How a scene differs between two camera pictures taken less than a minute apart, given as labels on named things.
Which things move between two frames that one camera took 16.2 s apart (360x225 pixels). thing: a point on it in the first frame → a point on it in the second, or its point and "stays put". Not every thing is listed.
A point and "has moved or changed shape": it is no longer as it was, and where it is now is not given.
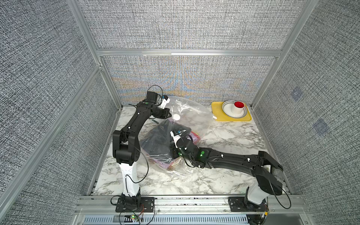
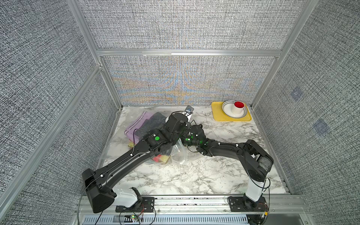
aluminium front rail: [102, 205] stays put
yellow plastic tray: [217, 111] stays put
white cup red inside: [238, 107] stays put
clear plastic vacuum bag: [157, 145] has moved or changed shape
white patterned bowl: [226, 109] stays put
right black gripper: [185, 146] → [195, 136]
